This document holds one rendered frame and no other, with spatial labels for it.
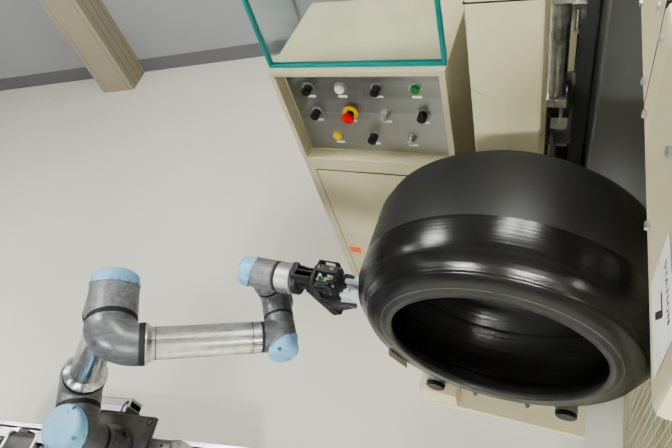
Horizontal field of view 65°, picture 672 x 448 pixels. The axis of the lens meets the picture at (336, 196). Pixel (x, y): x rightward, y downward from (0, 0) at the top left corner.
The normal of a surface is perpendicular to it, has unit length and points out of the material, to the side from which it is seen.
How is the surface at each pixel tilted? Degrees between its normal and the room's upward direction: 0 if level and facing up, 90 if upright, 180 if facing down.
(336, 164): 90
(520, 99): 90
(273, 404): 0
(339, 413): 0
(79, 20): 90
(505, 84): 90
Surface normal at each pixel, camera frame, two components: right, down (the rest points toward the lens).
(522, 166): -0.17, -0.64
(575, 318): -0.25, 0.65
